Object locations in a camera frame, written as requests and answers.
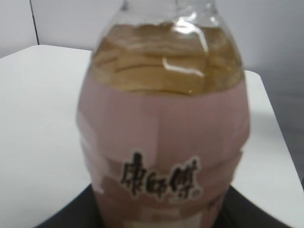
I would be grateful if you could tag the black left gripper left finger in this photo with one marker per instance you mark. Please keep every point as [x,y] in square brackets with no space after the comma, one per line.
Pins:
[81,212]

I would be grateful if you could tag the pink label tea bottle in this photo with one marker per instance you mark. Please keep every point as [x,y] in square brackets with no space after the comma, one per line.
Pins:
[163,115]

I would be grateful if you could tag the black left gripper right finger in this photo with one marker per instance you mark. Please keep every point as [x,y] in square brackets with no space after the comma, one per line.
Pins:
[239,212]

